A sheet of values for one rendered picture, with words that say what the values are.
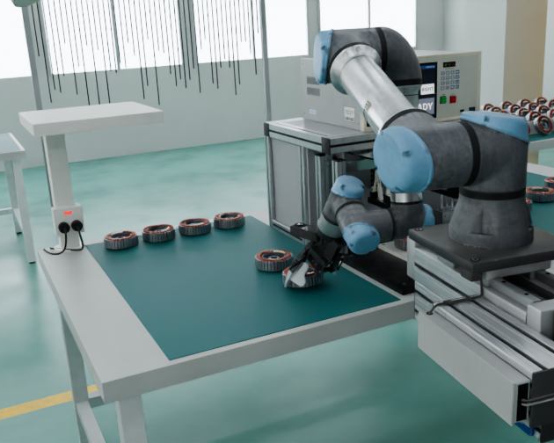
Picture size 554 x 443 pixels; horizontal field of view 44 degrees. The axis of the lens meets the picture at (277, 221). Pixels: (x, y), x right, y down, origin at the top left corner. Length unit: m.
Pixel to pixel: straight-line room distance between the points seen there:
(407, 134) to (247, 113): 7.58
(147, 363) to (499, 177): 0.82
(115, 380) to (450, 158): 0.81
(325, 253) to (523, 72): 4.58
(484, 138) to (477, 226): 0.16
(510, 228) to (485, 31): 4.93
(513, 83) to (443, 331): 5.02
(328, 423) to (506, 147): 1.63
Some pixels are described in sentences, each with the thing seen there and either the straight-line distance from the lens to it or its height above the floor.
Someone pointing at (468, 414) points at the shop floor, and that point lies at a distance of 2.72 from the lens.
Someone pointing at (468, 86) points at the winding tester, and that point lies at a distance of 2.24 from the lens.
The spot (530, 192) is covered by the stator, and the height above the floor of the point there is 0.79.
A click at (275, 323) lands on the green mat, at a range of 1.63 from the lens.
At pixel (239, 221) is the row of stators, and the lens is 2.38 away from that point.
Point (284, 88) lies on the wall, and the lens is 8.91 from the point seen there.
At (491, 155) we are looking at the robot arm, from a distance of 1.22.
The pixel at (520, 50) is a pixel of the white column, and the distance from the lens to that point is 6.09.
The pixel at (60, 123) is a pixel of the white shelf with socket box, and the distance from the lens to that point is 1.99.
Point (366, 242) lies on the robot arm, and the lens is 1.54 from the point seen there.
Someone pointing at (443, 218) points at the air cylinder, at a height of 0.80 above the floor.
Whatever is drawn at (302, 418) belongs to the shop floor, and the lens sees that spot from 2.66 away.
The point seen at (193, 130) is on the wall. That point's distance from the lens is 8.48.
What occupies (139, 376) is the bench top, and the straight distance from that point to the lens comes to 1.49.
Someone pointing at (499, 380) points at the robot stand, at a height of 0.94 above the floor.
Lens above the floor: 1.44
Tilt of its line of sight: 17 degrees down
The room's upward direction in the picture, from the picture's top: 3 degrees counter-clockwise
